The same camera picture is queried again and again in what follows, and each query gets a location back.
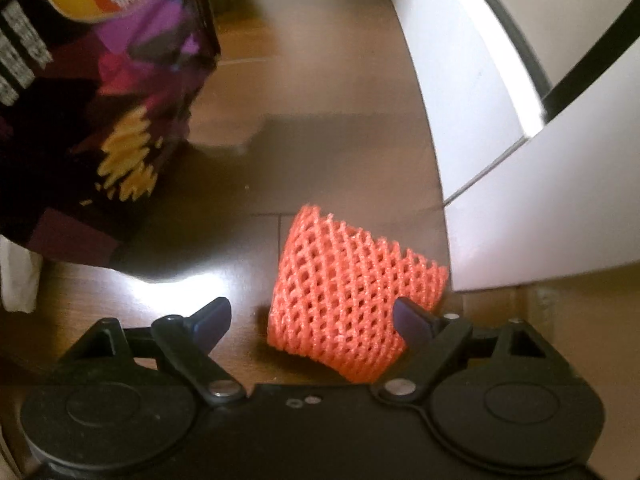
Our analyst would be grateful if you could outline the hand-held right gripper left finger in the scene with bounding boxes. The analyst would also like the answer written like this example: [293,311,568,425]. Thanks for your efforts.
[57,296,246,406]

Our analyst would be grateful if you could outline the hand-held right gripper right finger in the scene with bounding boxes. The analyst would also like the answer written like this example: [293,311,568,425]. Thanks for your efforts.
[372,296,568,405]

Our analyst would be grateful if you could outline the orange foam fruit net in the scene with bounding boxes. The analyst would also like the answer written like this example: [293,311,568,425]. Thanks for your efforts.
[266,203,450,384]

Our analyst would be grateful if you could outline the purple snack bag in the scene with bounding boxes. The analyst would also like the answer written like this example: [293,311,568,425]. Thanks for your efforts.
[0,0,222,281]

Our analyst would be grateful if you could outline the white cabinet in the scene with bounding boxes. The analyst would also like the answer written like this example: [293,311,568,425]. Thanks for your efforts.
[374,0,640,292]

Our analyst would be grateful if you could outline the white cloth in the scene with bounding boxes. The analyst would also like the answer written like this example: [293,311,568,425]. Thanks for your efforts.
[0,236,45,314]

